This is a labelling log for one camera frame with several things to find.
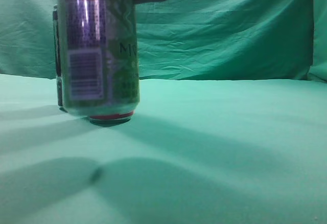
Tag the green Monster drink can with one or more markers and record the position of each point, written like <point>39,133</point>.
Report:
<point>99,61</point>

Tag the black Monster energy can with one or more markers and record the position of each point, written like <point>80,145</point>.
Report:
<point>57,59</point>

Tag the green backdrop curtain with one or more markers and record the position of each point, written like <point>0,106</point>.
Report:
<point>181,39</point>

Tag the green table cloth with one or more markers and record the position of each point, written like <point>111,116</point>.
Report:
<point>194,152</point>

